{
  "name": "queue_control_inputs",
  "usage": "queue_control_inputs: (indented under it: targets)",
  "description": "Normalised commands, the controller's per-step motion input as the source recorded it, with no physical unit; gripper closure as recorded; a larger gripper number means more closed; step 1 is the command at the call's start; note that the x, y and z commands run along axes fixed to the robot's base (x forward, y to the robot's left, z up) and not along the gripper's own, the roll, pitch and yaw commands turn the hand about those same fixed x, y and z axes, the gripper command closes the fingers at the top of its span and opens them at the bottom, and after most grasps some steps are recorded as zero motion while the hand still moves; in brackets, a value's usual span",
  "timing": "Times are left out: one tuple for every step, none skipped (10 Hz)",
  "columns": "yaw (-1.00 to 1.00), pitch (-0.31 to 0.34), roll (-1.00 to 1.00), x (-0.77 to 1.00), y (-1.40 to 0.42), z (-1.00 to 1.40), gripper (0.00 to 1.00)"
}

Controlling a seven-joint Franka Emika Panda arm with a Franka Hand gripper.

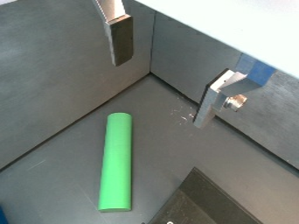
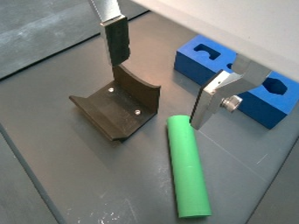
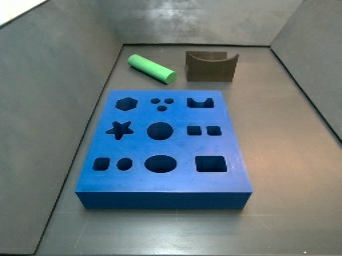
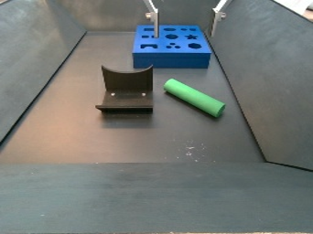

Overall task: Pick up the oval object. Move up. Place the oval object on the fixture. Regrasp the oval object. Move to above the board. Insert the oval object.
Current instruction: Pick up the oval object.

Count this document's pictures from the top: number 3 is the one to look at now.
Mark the green oval cylinder peg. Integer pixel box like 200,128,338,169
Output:
128,54,176,84

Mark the black curved fixture stand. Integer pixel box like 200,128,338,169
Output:
185,51,239,82

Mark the blue shape-sorting block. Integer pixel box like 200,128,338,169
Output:
74,90,252,209

